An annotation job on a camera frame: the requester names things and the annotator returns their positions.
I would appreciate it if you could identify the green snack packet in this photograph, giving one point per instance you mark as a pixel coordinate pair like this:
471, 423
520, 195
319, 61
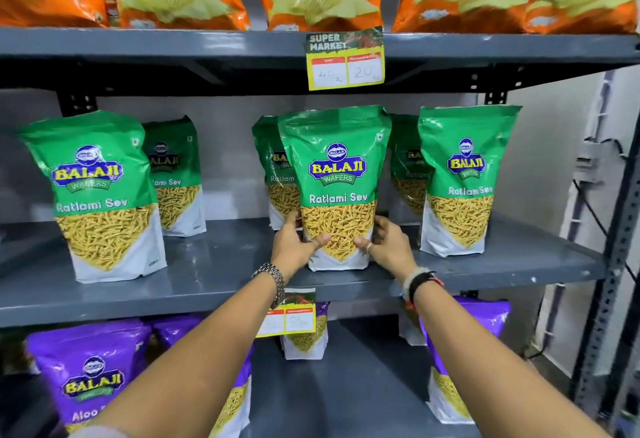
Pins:
100, 193
177, 188
407, 173
465, 178
335, 173
275, 178

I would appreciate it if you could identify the purple snack packet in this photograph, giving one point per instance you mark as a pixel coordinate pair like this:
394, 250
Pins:
85, 372
475, 317
235, 402
312, 345

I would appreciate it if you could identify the person's left hand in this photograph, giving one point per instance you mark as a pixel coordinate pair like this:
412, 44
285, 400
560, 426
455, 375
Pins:
287, 250

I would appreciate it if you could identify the person's left thumb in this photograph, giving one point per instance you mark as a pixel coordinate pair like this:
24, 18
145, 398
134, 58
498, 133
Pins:
317, 241

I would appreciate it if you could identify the gray electrical wall box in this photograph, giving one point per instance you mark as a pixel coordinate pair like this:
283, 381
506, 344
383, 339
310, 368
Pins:
592, 160

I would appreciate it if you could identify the person's right thumb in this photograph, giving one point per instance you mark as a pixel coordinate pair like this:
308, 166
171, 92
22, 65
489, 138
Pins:
363, 244

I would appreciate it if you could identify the yellow price tag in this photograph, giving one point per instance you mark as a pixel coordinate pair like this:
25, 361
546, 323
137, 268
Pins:
295, 317
345, 60

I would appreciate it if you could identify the black and white wristband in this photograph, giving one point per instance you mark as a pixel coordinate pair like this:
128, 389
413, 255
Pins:
420, 283

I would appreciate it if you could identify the person's right forearm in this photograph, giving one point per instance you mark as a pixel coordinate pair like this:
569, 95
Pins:
490, 367

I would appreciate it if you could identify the person's left forearm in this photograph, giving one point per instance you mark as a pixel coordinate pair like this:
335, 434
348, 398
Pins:
200, 352

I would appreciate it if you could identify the person's right hand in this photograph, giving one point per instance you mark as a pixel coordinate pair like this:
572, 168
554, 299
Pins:
392, 253

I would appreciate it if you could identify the gray metal shelf rack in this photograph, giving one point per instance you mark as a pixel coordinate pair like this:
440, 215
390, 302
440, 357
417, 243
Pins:
225, 263

